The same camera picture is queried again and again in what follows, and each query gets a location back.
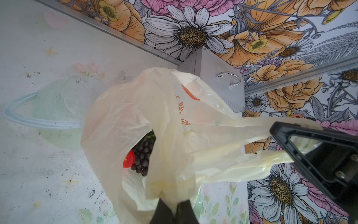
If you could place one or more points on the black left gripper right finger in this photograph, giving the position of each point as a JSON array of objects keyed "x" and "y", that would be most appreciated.
[{"x": 185, "y": 214}]

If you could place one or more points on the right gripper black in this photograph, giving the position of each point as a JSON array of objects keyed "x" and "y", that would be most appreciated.
[{"x": 324, "y": 157}]

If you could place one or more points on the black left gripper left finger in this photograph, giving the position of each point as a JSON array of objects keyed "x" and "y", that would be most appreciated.
[{"x": 162, "y": 215}]

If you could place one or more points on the red strawberry fruit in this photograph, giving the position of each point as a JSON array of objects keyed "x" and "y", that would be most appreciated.
[{"x": 129, "y": 160}]

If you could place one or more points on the green leaf grape bunch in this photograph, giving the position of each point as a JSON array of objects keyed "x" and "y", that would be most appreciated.
[{"x": 142, "y": 153}]

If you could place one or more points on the cream translucent plastic bag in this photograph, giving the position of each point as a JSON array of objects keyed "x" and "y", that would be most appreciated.
[{"x": 199, "y": 139}]

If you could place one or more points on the silver aluminium case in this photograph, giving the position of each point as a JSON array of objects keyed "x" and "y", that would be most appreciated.
[{"x": 226, "y": 81}]

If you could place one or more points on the aluminium corner post right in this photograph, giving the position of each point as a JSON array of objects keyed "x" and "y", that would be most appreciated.
[{"x": 342, "y": 64}]

